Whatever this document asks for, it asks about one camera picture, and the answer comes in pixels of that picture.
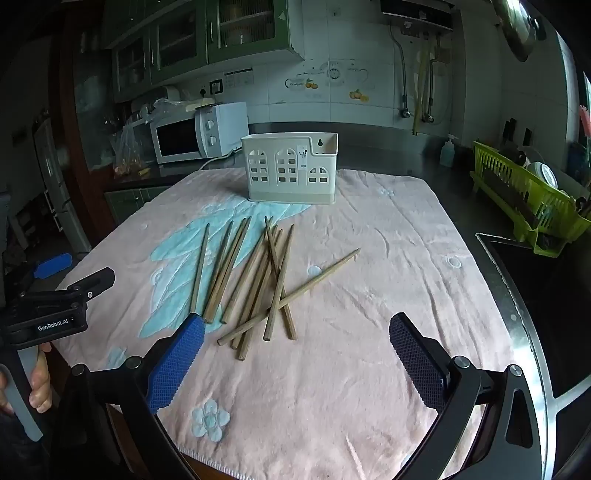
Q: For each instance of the green base cabinet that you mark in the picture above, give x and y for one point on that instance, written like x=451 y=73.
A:
x=134 y=201

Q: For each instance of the teapot wall sticker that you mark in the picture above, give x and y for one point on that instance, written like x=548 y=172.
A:
x=330 y=74

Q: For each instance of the green plastic dish rack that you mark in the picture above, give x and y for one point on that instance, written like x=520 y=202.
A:
x=508 y=184

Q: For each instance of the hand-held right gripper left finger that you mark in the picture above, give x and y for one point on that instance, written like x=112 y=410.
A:
x=178 y=364

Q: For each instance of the person's left hand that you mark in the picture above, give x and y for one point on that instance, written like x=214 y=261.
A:
x=41 y=378

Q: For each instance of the white microwave oven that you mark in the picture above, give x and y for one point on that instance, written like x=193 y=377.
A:
x=221 y=124

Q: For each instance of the pink flowered towel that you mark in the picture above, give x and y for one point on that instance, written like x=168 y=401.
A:
x=369 y=300

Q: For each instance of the stainless steel range hood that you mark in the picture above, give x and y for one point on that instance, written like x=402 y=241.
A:
x=517 y=27

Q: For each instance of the cream plastic utensil holder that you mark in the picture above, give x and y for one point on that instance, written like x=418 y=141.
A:
x=318 y=189

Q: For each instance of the white paper wall label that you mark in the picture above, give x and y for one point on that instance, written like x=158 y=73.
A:
x=239 y=78

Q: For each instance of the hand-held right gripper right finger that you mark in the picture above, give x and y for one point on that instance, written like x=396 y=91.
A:
x=418 y=364

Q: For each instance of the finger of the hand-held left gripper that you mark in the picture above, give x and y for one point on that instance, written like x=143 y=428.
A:
x=53 y=266
x=94 y=279

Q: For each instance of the grey appliance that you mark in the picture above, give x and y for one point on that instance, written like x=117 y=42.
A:
x=55 y=184

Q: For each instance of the clear soap dispenser bottle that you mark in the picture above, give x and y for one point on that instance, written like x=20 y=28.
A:
x=448 y=154

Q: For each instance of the green glass wall cabinet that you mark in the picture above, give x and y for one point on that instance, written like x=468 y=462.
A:
x=194 y=32

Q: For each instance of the white bowl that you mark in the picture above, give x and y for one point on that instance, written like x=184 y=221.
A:
x=542 y=175

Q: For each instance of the pile of wooden chopsticks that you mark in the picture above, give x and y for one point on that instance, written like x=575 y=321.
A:
x=276 y=263

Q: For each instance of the clear plastic bag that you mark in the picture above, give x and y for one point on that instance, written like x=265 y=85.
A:
x=129 y=147

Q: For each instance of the black glass cooktop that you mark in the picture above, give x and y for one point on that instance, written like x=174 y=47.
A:
x=545 y=304

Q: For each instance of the plastic wrapped white appliance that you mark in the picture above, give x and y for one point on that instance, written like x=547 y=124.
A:
x=171 y=99

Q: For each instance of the orange fruit wall sticker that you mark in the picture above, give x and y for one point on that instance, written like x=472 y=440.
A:
x=359 y=95

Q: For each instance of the yellow gas pipe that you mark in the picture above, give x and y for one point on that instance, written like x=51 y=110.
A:
x=420 y=92

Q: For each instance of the black wall socket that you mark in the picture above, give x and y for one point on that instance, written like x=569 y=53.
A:
x=216 y=86

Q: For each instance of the white wall water heater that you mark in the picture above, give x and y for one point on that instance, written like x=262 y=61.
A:
x=415 y=14

